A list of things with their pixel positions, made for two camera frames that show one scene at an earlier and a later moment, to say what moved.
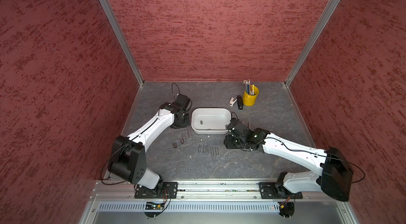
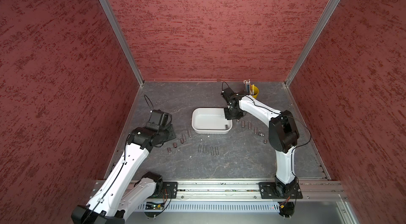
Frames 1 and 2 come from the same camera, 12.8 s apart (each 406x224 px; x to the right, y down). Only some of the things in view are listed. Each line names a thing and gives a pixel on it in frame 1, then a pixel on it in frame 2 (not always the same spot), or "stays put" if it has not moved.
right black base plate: [270, 190] stays put
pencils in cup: [249, 89] stays put
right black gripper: [229, 144] to [229, 117]
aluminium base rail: [113, 202] stays put
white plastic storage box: [210, 120] stays put
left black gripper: [186, 123] to [171, 133]
